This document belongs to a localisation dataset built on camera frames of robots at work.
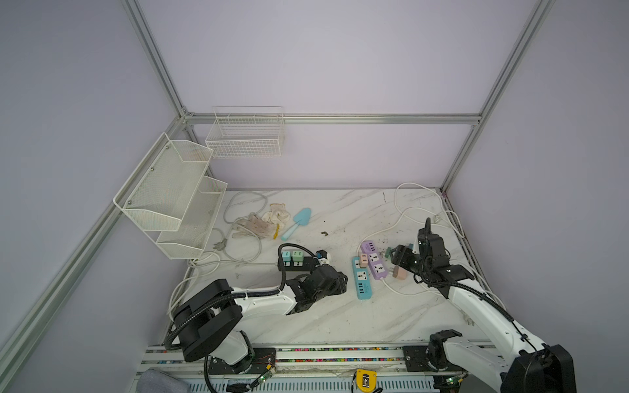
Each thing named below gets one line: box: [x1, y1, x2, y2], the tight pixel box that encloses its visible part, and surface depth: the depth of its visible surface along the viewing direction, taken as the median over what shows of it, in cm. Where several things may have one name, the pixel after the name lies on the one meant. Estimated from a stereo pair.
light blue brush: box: [280, 207, 313, 242], surface depth 113 cm
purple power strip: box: [360, 239, 389, 281], surface depth 95 cm
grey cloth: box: [136, 368, 190, 393], surface depth 69 cm
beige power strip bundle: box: [232, 203, 291, 240], surface depth 109 cm
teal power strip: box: [351, 256, 372, 300], surface depth 90 cm
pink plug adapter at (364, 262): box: [359, 252, 369, 268], surface depth 90 cm
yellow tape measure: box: [356, 369, 378, 393], surface depth 70 cm
